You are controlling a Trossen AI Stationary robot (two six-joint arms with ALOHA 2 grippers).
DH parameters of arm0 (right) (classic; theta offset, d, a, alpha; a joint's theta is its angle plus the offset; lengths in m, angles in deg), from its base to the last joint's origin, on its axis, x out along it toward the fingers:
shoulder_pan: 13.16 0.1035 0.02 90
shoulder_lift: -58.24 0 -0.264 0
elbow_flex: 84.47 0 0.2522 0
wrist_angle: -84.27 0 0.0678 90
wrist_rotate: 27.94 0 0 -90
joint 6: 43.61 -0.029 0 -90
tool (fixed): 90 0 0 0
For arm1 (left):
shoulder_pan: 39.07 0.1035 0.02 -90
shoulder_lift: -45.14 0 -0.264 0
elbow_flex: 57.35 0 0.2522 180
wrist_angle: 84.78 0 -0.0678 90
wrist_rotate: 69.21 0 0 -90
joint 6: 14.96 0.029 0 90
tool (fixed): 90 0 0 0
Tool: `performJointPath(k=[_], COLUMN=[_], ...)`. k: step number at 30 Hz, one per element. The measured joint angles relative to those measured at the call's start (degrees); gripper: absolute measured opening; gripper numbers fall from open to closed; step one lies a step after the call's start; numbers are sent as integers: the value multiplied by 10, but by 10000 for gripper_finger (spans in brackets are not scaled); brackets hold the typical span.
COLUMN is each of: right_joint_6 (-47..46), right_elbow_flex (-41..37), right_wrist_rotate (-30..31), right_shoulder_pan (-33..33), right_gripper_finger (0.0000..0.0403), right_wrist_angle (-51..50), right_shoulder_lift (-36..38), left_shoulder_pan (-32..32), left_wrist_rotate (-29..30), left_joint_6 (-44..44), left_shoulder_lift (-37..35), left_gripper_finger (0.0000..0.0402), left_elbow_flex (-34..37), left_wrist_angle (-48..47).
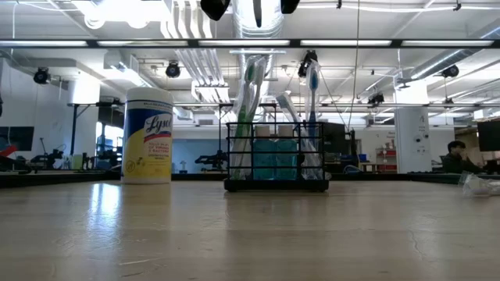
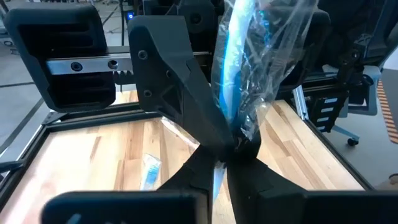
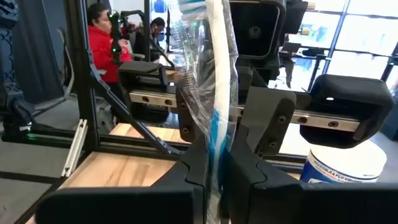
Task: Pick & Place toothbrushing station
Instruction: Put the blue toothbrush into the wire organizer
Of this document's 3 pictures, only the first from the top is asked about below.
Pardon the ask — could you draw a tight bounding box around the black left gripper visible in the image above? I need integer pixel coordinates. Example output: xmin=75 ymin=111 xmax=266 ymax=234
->
xmin=201 ymin=0 xmax=301 ymax=21

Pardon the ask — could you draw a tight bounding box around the green white toothbrush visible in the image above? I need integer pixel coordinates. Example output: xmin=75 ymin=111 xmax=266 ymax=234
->
xmin=234 ymin=56 xmax=269 ymax=180
xmin=230 ymin=54 xmax=259 ymax=180

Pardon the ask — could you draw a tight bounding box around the small teal mouthwash bottle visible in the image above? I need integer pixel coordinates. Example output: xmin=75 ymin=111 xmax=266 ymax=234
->
xmin=275 ymin=124 xmax=298 ymax=181
xmin=252 ymin=124 xmax=277 ymax=181

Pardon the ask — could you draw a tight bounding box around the black ceiling spotlight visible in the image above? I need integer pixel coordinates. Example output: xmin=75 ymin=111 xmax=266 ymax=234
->
xmin=367 ymin=92 xmax=386 ymax=108
xmin=33 ymin=66 xmax=52 ymax=85
xmin=441 ymin=64 xmax=460 ymax=80
xmin=165 ymin=62 xmax=182 ymax=80

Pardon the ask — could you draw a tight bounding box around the Lysol disinfecting wipes canister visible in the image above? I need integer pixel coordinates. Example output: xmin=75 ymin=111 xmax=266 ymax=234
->
xmin=120 ymin=87 xmax=175 ymax=185

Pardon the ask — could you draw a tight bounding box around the black cabinet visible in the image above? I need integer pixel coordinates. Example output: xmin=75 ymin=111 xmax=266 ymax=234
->
xmin=322 ymin=121 xmax=359 ymax=173

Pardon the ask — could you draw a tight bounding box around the red storage shelf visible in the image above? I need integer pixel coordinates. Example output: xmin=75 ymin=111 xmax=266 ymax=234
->
xmin=377 ymin=147 xmax=396 ymax=173

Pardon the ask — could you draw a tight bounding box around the white square column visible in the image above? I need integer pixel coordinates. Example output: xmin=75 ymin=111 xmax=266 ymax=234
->
xmin=394 ymin=84 xmax=432 ymax=174

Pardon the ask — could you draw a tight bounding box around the person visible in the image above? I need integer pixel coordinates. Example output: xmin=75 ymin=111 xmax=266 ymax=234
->
xmin=443 ymin=140 xmax=485 ymax=175

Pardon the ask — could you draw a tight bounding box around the black computer monitor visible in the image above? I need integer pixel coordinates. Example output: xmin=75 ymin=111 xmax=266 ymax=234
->
xmin=477 ymin=119 xmax=500 ymax=152

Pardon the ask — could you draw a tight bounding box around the black overhead frame beam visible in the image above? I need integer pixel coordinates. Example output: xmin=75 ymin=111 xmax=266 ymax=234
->
xmin=0 ymin=37 xmax=500 ymax=49

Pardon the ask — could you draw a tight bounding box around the silver ventilation duct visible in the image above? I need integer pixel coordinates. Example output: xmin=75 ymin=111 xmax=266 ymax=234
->
xmin=230 ymin=0 xmax=288 ymax=81

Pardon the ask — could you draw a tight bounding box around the black overhead camera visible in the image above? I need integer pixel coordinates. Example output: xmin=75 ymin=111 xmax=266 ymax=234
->
xmin=297 ymin=49 xmax=319 ymax=79

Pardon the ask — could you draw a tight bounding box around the black wire caddy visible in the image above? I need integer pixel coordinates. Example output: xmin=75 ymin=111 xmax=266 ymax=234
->
xmin=223 ymin=121 xmax=330 ymax=193

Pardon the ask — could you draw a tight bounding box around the black aluminium table frame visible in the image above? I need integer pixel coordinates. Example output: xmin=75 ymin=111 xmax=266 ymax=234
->
xmin=0 ymin=169 xmax=500 ymax=189

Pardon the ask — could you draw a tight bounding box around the black wall screen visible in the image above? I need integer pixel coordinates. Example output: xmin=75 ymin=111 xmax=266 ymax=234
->
xmin=0 ymin=126 xmax=35 ymax=152

